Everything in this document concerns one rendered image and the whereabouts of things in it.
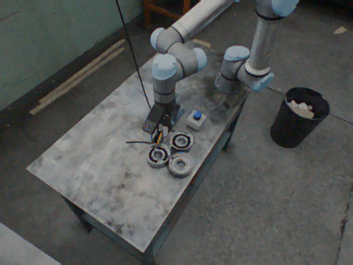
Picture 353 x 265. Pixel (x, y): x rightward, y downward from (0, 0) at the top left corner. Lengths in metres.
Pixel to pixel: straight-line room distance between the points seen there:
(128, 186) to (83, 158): 0.24
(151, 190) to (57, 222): 1.04
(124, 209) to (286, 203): 1.37
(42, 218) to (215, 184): 1.23
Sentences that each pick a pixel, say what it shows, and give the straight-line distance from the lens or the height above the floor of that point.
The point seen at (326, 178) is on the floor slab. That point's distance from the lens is 2.37.
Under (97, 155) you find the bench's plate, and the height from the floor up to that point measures 0.80.
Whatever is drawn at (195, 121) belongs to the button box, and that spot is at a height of 0.85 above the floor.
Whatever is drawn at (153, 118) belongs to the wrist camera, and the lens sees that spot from 0.90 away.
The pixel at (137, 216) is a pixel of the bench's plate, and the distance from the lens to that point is 1.03.
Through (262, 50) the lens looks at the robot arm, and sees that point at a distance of 1.15.
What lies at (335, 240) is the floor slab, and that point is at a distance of 2.18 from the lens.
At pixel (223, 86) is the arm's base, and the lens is 1.41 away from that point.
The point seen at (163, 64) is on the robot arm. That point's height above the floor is 1.29.
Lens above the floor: 1.77
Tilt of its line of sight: 53 degrees down
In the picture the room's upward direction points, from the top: 5 degrees clockwise
